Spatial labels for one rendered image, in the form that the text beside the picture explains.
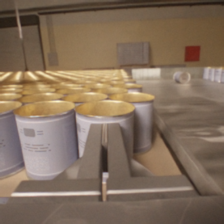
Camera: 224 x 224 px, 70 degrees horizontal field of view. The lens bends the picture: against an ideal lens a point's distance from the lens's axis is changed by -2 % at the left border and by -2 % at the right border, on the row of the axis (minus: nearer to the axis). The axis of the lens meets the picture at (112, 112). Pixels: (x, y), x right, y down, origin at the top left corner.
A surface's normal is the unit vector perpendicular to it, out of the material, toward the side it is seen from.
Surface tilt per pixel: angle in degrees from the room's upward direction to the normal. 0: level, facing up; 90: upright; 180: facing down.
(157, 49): 90
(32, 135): 90
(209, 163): 0
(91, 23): 90
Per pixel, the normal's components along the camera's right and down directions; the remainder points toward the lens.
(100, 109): 0.21, 0.28
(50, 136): 0.43, 0.26
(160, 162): -0.01, -0.96
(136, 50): -0.10, 0.31
